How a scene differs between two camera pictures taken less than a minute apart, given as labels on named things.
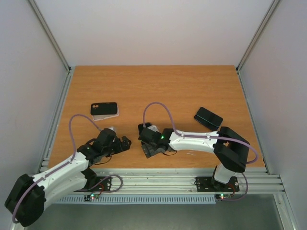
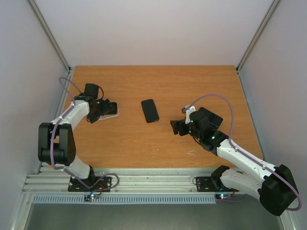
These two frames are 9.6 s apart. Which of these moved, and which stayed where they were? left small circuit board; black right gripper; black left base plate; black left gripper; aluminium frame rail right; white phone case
Moved: black left gripper; black right gripper
Stayed: aluminium frame rail right; left small circuit board; white phone case; black left base plate
